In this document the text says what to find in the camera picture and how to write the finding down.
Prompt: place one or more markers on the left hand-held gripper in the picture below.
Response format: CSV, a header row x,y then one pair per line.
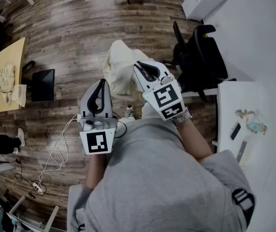
x,y
96,142

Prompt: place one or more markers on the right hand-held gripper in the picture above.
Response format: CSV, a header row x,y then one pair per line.
x,y
166,98

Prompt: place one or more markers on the cream clothes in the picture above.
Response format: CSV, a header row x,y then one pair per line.
x,y
120,64

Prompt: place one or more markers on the black mesh office chair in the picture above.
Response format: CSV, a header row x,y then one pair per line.
x,y
207,57

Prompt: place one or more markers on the person's right forearm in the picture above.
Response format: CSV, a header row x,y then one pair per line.
x,y
195,141

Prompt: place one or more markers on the person's left forearm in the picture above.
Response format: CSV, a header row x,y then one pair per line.
x,y
96,173

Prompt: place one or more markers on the black swivel chair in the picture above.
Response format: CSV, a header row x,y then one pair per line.
x,y
28,66

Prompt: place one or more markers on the person's cream trouser leg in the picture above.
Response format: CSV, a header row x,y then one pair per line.
x,y
148,110

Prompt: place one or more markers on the person's patterned sneaker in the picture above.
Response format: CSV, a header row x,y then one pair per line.
x,y
130,112

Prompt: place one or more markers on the silver wristwatch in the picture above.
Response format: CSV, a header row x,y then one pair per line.
x,y
184,117

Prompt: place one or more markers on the cream cloth bag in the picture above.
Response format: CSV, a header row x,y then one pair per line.
x,y
19,95

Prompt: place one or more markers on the white desk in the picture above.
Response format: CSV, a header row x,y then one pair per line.
x,y
227,98

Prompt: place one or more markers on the white water dispenser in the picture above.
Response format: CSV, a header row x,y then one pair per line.
x,y
205,4

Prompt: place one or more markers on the cream cloth pile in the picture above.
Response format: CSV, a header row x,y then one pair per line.
x,y
6,81

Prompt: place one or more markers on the person's grey t-shirt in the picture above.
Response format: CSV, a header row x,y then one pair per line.
x,y
157,178

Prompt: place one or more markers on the black smartphone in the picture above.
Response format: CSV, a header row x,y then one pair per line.
x,y
235,131

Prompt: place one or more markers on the white power strip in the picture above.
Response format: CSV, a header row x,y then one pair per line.
x,y
37,187

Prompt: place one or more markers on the yellow wooden table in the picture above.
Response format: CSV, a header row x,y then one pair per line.
x,y
7,54

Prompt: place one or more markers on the teal beaded toy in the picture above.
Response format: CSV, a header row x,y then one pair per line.
x,y
256,127

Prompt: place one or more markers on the white box grey edge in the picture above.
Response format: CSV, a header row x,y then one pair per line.
x,y
245,151

